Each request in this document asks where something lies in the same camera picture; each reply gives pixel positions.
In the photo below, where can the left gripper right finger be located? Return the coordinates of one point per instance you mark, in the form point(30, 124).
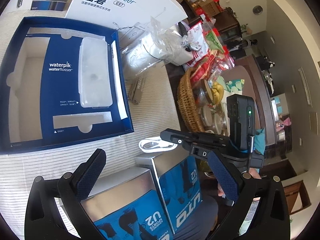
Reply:
point(271, 219)

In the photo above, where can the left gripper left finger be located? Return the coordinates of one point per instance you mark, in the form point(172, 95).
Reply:
point(43, 219)

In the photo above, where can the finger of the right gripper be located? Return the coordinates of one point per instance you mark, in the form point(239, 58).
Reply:
point(175, 137)

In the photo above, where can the beige Waterpik drawstring pouch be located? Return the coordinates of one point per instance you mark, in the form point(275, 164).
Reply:
point(136, 90)

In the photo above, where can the person right hand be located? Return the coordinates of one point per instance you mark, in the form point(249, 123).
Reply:
point(252, 171)

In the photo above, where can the woven wicker basket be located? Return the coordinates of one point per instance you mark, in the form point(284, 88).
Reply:
point(186, 103)

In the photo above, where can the yellow bananas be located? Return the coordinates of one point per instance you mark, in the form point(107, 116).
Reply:
point(218, 93)

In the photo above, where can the silver blue UTO box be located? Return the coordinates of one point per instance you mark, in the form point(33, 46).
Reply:
point(152, 200)

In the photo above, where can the red snack packages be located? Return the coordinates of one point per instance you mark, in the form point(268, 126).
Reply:
point(210, 57)

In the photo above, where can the water flosser in plastic bag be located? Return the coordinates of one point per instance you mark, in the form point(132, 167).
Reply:
point(142, 49)

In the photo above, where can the blue Waterpik tray box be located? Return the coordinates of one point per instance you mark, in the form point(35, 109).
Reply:
point(40, 101)

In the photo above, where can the white Waterpik box lid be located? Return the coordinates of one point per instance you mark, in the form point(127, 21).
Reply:
point(124, 14)

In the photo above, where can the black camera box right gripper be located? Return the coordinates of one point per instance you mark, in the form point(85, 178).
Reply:
point(241, 114)

